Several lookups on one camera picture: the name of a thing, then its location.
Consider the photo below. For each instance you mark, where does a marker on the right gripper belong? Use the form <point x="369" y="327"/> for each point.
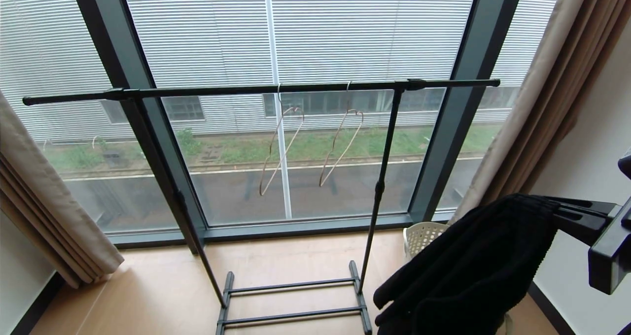
<point x="611" y="261"/>

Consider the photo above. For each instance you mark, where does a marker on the black shorts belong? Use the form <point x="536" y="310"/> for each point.
<point x="468" y="276"/>

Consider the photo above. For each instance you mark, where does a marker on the pink clothes hanger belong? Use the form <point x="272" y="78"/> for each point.
<point x="349" y="111"/>
<point x="283" y="109"/>

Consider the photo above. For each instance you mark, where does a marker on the white laundry basket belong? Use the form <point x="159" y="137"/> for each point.
<point x="424" y="236"/>

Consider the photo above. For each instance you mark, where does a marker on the black clothes rack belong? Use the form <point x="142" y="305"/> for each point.
<point x="246" y="89"/>

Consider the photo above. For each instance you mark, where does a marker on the beige curtain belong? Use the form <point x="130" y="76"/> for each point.
<point x="552" y="103"/>
<point x="44" y="212"/>

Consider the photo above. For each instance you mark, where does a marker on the window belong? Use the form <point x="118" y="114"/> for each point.
<point x="345" y="29"/>

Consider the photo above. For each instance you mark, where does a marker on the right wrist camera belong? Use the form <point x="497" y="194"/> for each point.
<point x="626" y="166"/>

